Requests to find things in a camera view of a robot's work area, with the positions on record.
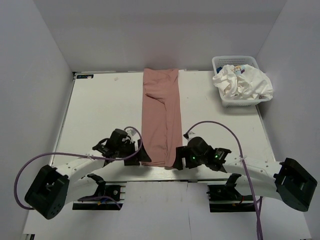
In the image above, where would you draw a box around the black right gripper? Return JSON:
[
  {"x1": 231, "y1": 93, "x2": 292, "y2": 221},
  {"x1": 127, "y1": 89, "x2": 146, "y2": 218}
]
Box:
[{"x1": 173, "y1": 146, "x2": 207, "y2": 171}]

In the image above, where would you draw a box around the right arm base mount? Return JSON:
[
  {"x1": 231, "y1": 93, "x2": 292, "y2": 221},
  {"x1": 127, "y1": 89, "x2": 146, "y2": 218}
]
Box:
[{"x1": 206, "y1": 184, "x2": 255, "y2": 213}]

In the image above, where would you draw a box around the white printed t shirt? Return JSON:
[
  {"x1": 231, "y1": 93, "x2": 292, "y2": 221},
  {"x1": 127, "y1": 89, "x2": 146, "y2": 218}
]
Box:
[{"x1": 212, "y1": 64, "x2": 274, "y2": 101}]

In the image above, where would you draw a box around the blue table label sticker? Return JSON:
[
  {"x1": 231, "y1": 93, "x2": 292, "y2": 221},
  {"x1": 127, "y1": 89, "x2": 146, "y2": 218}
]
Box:
[{"x1": 76, "y1": 74, "x2": 94, "y2": 79}]

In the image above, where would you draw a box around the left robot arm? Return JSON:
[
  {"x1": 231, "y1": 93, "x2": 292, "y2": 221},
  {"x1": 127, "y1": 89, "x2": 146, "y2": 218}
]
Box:
[{"x1": 24, "y1": 126, "x2": 152, "y2": 220}]

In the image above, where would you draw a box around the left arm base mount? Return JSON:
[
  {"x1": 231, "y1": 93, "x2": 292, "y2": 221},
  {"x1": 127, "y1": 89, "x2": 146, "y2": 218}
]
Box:
[{"x1": 72, "y1": 183, "x2": 126, "y2": 211}]

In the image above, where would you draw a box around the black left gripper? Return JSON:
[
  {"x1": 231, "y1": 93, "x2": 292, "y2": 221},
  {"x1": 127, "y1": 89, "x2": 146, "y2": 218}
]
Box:
[{"x1": 116, "y1": 138, "x2": 152, "y2": 166}]

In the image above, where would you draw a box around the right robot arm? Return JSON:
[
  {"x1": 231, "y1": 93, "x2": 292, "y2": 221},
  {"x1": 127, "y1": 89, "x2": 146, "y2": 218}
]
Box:
[{"x1": 173, "y1": 136, "x2": 318, "y2": 212}]

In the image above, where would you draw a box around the white plastic basket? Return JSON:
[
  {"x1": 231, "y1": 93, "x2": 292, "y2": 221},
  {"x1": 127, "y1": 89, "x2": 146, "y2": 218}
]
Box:
[{"x1": 212, "y1": 55, "x2": 274, "y2": 108}]

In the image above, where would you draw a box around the pink t shirt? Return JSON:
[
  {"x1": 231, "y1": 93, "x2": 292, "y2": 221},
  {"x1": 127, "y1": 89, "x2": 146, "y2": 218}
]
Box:
[{"x1": 141, "y1": 68, "x2": 183, "y2": 168}]

